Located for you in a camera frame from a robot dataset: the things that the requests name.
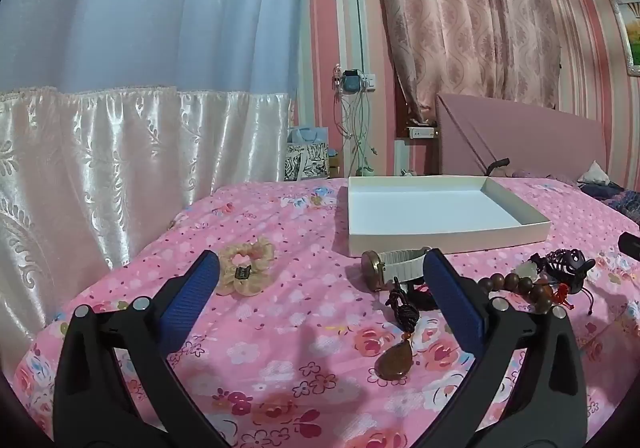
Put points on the white folded cloth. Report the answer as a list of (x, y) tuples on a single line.
[(596, 174)]

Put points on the pale jade pendant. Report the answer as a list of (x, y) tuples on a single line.
[(524, 269)]

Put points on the light blue gift bag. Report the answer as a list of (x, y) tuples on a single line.
[(307, 135)]

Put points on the black and white floral tote bag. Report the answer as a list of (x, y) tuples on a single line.
[(306, 163)]

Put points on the pink patterned curtain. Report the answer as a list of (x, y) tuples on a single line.
[(475, 18)]

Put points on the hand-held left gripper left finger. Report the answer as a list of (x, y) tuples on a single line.
[(192, 303)]

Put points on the blue and white curtain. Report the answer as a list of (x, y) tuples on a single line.
[(150, 28)]

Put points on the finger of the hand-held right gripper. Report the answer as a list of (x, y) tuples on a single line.
[(631, 243)]

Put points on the white power strip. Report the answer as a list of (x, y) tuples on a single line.
[(421, 132)]

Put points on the white wall socket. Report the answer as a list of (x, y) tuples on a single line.
[(369, 82)]

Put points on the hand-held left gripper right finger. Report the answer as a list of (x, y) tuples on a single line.
[(457, 308)]

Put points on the beige fabric scrunchie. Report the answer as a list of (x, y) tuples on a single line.
[(262, 273)]

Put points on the dark blue patterned cloth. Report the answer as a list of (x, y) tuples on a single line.
[(617, 200)]

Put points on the green bottle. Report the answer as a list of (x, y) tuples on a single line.
[(367, 172)]

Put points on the blue charger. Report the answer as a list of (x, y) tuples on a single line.
[(350, 81)]

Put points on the white shallow box tray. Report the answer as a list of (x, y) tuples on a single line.
[(425, 208)]

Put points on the pink padded headboard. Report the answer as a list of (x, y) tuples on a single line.
[(525, 138)]

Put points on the pink floral bedsheet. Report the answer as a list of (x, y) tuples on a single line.
[(300, 328)]

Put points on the framed wall picture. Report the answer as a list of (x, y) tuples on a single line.
[(631, 35)]

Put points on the purple spotted cloth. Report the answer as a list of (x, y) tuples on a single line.
[(527, 173)]

